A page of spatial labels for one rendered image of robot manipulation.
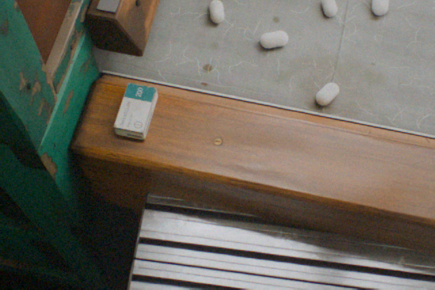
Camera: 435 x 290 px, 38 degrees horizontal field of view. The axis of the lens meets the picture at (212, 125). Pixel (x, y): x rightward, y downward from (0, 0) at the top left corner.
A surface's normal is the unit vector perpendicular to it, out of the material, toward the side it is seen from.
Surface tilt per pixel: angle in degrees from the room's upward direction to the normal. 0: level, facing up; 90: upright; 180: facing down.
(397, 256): 0
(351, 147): 0
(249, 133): 0
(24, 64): 90
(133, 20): 66
